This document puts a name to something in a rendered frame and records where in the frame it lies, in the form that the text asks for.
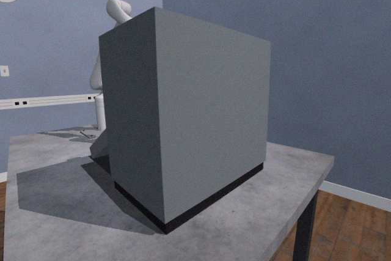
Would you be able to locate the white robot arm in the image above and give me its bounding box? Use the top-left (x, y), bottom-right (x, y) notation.
top-left (90, 0), bottom-right (132, 130)

